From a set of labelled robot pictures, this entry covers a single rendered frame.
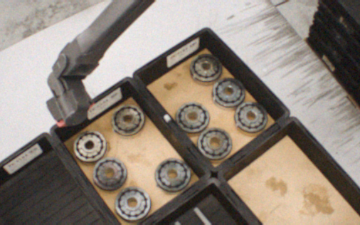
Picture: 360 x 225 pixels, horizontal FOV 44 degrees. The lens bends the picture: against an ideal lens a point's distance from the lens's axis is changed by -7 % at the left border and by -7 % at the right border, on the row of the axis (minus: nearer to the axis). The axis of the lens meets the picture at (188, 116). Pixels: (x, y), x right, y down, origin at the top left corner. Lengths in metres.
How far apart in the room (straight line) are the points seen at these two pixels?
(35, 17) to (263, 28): 1.53
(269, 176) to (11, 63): 1.04
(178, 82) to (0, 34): 1.61
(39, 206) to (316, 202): 0.82
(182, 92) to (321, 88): 0.53
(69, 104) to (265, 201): 0.65
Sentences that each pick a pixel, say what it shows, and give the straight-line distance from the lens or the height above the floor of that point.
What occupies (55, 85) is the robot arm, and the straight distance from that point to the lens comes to 1.07.
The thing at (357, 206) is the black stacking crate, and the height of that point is 0.86.
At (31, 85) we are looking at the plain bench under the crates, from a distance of 1.78.
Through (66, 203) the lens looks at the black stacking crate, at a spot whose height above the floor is 0.83.
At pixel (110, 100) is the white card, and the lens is 1.46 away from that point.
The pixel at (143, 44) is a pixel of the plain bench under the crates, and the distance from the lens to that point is 1.78.
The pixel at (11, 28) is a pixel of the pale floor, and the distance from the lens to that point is 2.92.
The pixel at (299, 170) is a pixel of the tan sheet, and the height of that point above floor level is 0.83.
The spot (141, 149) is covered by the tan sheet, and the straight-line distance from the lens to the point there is 1.44.
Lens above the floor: 2.15
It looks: 63 degrees down
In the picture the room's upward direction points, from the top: straight up
